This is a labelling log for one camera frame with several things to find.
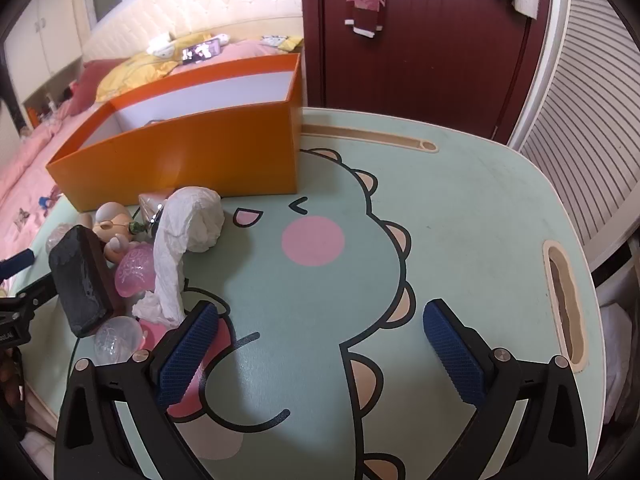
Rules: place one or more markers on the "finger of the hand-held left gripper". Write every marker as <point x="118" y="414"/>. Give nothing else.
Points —
<point x="17" y="263"/>
<point x="37" y="290"/>

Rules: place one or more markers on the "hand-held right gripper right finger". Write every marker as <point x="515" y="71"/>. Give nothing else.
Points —
<point x="452" y="355"/>

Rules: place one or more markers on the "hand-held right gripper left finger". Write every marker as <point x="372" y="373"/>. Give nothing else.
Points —
<point x="187" y="355"/>

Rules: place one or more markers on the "dark brown mahjong tile block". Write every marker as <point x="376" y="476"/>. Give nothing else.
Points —
<point x="80" y="285"/>

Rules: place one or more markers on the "clear plastic capsule ball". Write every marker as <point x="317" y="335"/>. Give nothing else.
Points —
<point x="117" y="340"/>

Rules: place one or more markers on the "pink plastic capsule ball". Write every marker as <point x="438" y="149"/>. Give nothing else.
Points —
<point x="132" y="272"/>

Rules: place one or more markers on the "orange cardboard box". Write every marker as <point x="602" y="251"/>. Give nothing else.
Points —
<point x="200" y="160"/>

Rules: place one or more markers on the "crumpled white tissue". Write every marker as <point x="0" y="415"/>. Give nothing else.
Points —
<point x="190" y="220"/>

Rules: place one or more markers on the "dark red pillow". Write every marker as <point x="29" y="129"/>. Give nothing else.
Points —
<point x="87" y="85"/>

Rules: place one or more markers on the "yellow pillow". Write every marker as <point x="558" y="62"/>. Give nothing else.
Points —
<point x="130" y="75"/>

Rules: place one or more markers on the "cream wardrobe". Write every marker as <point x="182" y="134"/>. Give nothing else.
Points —
<point x="45" y="35"/>

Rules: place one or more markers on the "white slatted cabinet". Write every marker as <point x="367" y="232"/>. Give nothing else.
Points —
<point x="590" y="135"/>

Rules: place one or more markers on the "white tissue paper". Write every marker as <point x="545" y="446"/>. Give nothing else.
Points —
<point x="159" y="41"/>

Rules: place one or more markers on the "dark red door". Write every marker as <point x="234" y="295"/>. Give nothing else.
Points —
<point x="425" y="60"/>

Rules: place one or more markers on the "cream padded headboard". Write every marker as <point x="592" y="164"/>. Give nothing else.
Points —
<point x="200" y="5"/>

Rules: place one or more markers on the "small yellow white cushion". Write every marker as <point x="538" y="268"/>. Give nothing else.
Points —
<point x="280" y="42"/>

